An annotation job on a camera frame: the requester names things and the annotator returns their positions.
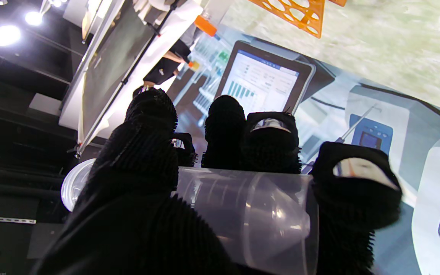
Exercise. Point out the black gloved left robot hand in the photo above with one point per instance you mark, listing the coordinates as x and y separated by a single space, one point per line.
136 179

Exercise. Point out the clear plastic test tube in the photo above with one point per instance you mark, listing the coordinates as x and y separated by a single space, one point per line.
266 217
218 11

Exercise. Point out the orange test tube rack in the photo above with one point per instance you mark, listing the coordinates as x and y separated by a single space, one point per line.
304 15

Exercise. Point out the grey framed light panel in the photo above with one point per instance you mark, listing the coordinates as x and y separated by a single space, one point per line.
113 65

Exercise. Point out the white perforated metal strip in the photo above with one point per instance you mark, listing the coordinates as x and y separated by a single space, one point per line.
5 219

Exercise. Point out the round ceiling spot light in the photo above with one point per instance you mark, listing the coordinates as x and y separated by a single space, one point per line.
6 35
33 18

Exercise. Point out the printed laboratory backdrop banner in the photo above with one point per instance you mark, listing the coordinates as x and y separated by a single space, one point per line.
357 107

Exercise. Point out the grey wall box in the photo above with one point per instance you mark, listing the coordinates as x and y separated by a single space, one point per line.
45 104

